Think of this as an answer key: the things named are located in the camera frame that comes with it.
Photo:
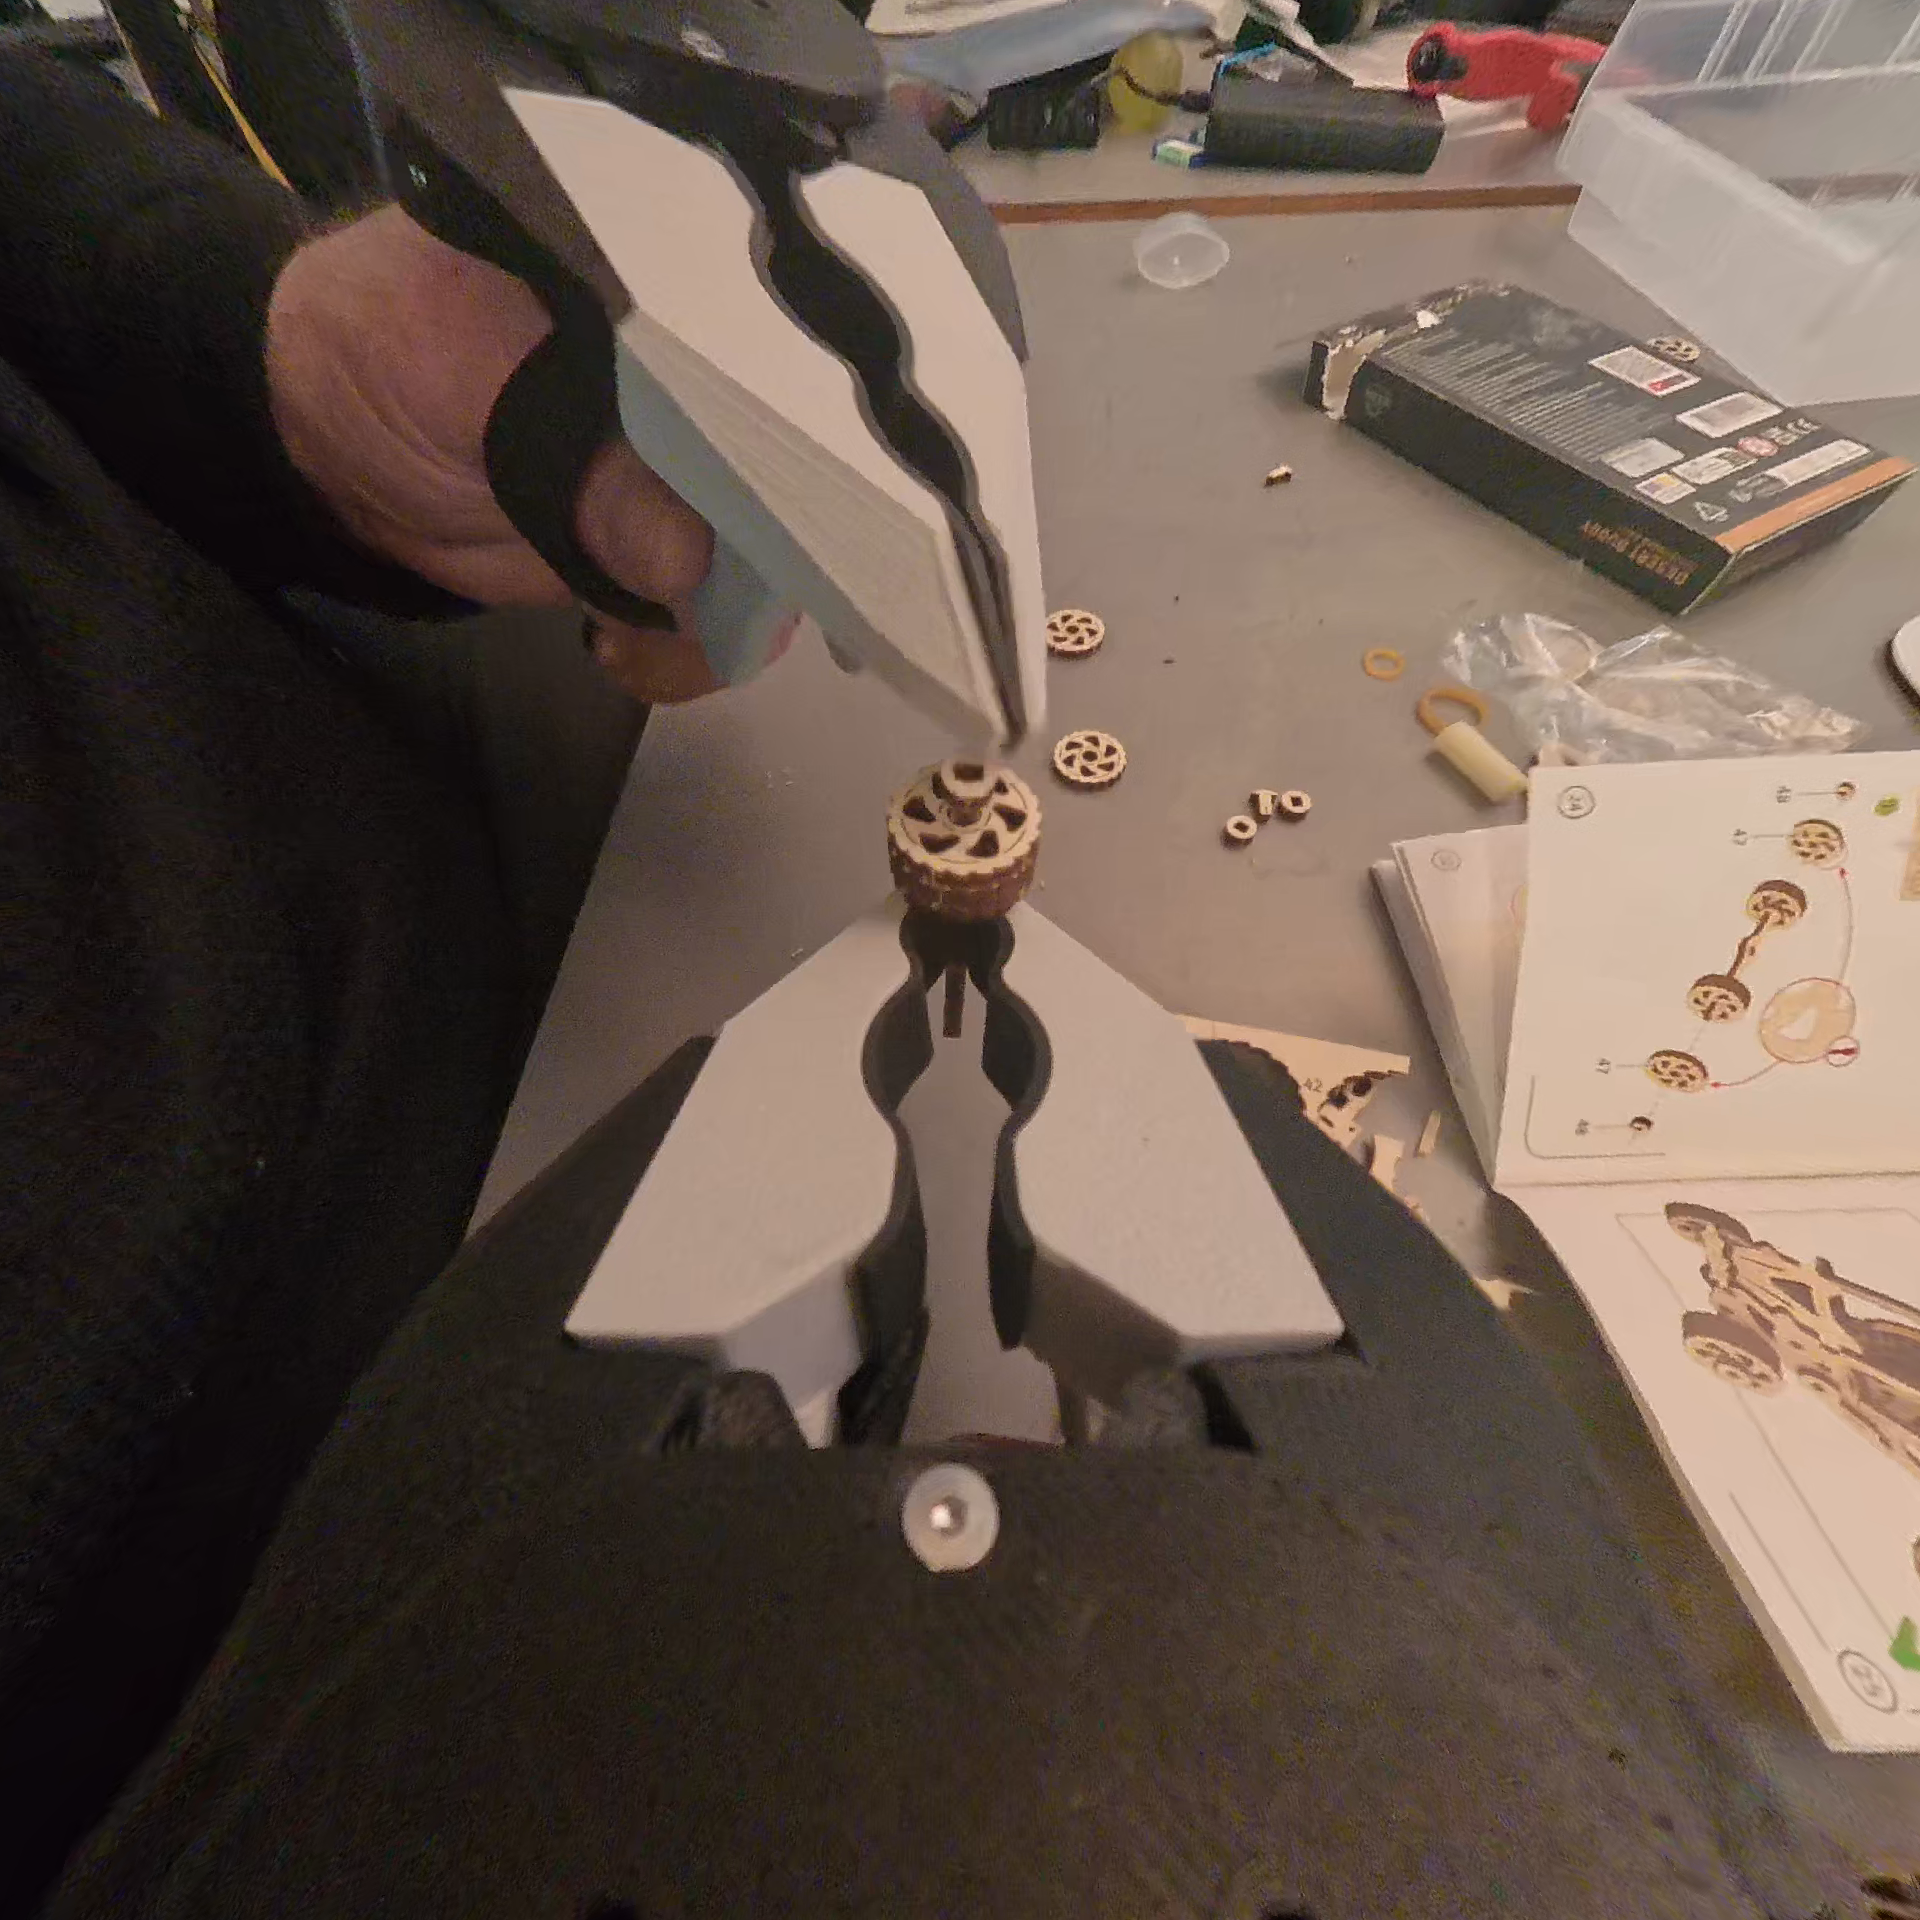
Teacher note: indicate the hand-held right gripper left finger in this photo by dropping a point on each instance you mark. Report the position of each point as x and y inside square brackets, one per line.
[733, 1202]

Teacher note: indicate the pale wax stick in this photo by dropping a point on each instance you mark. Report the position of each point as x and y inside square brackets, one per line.
[1477, 762]

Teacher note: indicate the black model kit box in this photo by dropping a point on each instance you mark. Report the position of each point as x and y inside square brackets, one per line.
[1576, 436]

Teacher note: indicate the clear plastic storage box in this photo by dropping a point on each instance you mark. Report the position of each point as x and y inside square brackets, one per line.
[1770, 182]

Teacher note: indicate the wooden parts sheet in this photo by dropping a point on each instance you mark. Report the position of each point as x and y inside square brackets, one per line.
[1320, 1089]

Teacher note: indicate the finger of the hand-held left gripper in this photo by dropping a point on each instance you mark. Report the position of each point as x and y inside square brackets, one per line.
[704, 255]
[973, 331]

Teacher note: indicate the instruction booklet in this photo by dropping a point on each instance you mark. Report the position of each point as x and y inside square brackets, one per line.
[1651, 931]

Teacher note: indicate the clear plastic bag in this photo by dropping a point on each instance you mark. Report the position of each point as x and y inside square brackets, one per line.
[1651, 682]

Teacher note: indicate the person's left hand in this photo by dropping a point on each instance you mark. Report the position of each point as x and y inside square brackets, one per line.
[388, 406]

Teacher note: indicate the blue translucent case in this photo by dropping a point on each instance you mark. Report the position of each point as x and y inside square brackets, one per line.
[1050, 44]

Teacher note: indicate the person's left forearm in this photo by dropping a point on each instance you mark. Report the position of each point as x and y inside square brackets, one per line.
[120, 226]

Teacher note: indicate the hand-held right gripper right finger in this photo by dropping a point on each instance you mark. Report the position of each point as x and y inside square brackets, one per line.
[1170, 1202]

